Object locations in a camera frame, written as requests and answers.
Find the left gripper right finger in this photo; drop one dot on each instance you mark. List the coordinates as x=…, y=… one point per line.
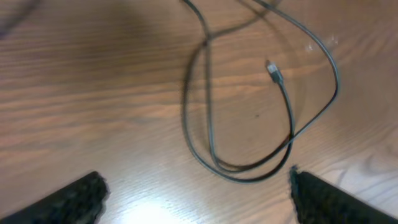
x=318, y=202

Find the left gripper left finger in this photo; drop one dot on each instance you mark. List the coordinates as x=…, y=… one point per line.
x=81, y=201

